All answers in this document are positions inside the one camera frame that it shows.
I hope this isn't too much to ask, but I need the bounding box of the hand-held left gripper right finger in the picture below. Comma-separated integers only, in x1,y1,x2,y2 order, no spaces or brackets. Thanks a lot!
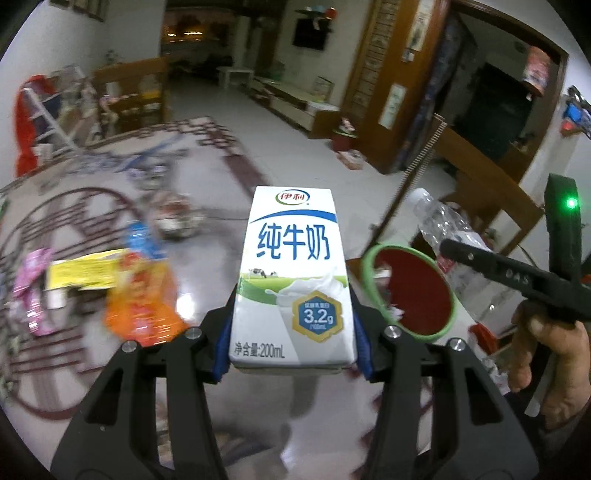
348,287,541,480

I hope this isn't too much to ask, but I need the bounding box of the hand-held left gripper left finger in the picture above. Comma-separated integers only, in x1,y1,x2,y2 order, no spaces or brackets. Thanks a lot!
50,295,236,480

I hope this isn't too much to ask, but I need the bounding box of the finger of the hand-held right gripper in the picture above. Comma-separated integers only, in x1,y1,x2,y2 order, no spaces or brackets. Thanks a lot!
438,237,555,301

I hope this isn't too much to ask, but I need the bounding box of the clear plastic bottle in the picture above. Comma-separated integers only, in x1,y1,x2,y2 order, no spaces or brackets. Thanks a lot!
412,187,518,324

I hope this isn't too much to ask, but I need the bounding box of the green rimmed trash bin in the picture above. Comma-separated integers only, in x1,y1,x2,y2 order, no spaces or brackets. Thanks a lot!
361,242,458,342

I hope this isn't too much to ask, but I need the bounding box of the orange snack bag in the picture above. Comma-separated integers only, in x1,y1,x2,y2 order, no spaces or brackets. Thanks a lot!
104,258,190,348

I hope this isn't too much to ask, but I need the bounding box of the white milk carton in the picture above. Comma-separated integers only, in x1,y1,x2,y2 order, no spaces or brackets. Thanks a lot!
228,185,356,374

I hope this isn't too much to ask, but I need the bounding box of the blue snack wrapper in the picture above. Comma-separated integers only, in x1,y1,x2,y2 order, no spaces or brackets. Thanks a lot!
124,220,164,261

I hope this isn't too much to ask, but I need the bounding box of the printed paper ball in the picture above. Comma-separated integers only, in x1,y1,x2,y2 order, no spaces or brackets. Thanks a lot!
150,194,204,238

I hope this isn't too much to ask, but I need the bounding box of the yellow carton box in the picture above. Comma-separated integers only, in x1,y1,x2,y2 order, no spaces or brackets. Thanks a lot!
45,248,139,292

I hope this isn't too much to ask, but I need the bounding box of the pink wrapper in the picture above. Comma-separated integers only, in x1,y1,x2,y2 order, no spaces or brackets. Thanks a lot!
10,248,58,337

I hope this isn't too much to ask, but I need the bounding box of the person's right hand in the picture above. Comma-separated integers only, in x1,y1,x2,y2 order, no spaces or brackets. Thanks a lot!
505,300,591,432

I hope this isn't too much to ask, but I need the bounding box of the red plastic object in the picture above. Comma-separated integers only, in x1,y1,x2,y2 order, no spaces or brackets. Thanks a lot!
468,323,504,356

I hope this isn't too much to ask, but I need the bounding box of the red hanging decoration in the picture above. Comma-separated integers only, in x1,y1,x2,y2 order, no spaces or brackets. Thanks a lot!
524,46,552,97

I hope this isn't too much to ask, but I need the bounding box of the tissue box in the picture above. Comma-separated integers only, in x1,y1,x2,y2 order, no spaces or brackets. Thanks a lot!
337,150,365,171

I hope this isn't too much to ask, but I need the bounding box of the red bucket with figurine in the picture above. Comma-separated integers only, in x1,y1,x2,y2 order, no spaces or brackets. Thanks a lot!
331,117,358,151

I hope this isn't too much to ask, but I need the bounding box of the wooden lattice partition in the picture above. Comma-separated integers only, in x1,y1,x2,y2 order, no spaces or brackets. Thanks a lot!
342,0,458,174

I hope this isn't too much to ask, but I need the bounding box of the television cabinet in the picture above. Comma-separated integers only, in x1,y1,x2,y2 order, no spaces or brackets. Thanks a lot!
249,76,340,137

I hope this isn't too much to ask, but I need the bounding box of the small white table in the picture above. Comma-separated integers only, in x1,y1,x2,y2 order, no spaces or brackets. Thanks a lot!
217,66,256,90

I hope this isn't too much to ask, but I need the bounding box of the white magazine rack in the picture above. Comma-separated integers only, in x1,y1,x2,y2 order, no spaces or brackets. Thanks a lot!
21,65,109,153

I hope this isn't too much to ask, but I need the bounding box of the red cloth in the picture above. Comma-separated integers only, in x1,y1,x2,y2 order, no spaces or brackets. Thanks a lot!
13,74,56,178

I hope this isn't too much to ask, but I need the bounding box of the colourful wall hanging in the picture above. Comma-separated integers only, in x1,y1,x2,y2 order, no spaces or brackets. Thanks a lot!
561,85,591,139

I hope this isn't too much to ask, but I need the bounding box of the white bead string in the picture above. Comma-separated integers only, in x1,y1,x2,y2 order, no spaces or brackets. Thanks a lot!
402,122,446,185

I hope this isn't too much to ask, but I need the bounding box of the short wall scroll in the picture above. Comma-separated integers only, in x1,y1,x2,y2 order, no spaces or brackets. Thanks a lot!
379,84,407,129

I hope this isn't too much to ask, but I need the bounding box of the tall wall scroll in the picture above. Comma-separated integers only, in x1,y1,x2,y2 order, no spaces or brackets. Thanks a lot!
409,0,439,63

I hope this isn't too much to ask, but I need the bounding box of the wall television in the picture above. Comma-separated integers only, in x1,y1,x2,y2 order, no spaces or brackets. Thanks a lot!
293,18,328,49

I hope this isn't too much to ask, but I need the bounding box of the wall shelf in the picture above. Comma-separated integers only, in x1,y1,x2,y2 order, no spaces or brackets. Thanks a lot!
295,4,335,21

